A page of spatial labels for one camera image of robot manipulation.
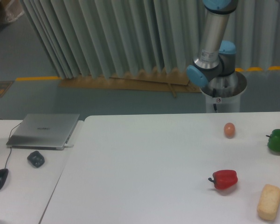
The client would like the silver closed laptop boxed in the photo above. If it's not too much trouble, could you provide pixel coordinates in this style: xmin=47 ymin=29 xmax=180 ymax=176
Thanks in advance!
xmin=6 ymin=113 xmax=80 ymax=150

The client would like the black mouse cable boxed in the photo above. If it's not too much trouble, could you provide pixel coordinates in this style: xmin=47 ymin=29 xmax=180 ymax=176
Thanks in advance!
xmin=0 ymin=119 xmax=23 ymax=170

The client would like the clear plastic bag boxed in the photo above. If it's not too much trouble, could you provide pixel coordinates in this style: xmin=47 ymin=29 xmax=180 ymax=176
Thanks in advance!
xmin=0 ymin=0 xmax=24 ymax=24

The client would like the silver usb plug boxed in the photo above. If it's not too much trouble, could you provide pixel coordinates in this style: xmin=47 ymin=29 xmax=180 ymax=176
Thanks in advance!
xmin=64 ymin=144 xmax=74 ymax=148

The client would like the beige bread loaf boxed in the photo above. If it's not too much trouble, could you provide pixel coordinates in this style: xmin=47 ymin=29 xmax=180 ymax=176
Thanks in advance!
xmin=257 ymin=184 xmax=280 ymax=221

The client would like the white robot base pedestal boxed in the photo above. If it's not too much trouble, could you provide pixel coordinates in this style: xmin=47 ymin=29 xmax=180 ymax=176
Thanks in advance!
xmin=200 ymin=71 xmax=247 ymax=113

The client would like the green bell pepper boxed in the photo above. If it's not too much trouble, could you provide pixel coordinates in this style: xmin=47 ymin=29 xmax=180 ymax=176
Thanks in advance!
xmin=266 ymin=129 xmax=280 ymax=153

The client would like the brown cardboard sheet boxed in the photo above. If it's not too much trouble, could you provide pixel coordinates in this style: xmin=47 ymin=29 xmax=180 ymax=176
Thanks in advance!
xmin=59 ymin=67 xmax=201 ymax=97

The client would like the small black gadget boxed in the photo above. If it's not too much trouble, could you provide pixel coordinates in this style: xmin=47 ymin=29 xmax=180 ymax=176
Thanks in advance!
xmin=27 ymin=151 xmax=45 ymax=168

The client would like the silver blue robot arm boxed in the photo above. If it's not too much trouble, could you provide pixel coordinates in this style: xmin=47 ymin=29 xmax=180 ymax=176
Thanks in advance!
xmin=186 ymin=0 xmax=280 ymax=87

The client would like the red bell pepper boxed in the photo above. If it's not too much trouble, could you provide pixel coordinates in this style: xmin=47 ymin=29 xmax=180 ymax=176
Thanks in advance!
xmin=208 ymin=170 xmax=238 ymax=190

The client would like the grey folding curtain screen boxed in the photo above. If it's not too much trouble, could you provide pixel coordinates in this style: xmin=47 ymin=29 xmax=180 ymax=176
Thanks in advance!
xmin=21 ymin=0 xmax=280 ymax=78

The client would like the brown egg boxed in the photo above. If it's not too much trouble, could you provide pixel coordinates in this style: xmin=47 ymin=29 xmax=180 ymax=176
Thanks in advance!
xmin=224 ymin=122 xmax=236 ymax=138

